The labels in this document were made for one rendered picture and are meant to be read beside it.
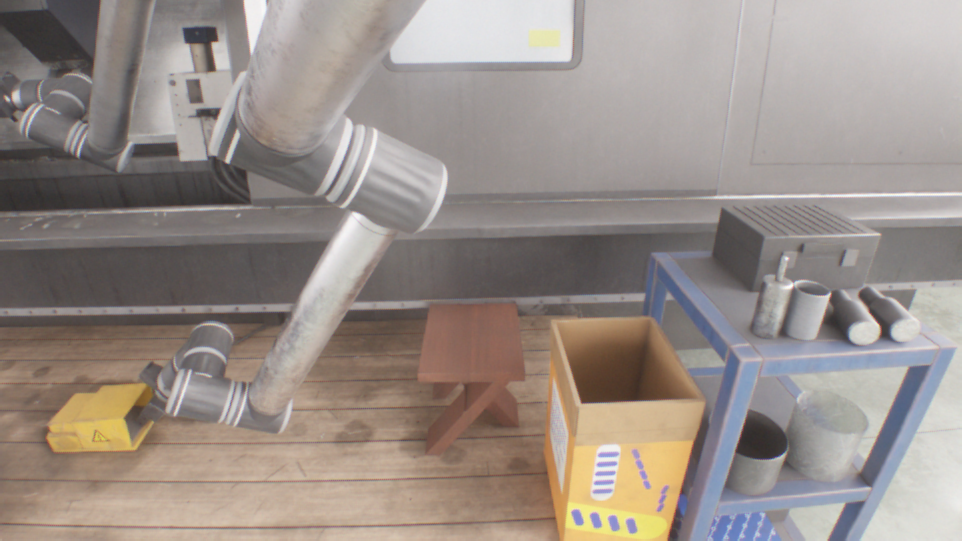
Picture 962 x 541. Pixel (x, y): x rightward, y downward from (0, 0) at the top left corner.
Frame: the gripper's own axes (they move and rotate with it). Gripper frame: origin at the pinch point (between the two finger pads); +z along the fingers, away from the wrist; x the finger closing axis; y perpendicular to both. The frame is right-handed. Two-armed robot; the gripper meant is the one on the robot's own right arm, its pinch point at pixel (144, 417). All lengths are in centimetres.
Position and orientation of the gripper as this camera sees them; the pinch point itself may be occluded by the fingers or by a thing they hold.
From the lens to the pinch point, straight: 171.1
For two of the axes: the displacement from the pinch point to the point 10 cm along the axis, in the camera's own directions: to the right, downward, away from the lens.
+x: -0.9, -4.0, 9.1
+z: -7.2, 6.6, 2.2
